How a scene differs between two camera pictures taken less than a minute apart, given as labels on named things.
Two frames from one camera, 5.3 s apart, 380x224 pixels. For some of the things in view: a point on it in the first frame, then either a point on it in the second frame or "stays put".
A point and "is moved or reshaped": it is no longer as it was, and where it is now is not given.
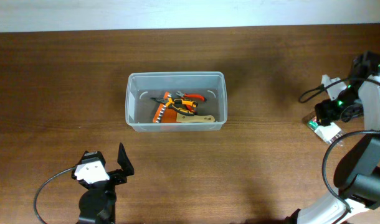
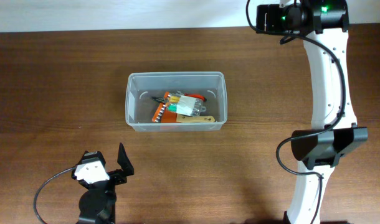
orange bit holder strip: [161, 108] stays put
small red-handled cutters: [191, 96] stays put
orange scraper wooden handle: [172, 116] stays put
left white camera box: [92, 172] stays put
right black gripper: [324, 112] to [271, 11]
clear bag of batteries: [328, 133] is moved or reshaped
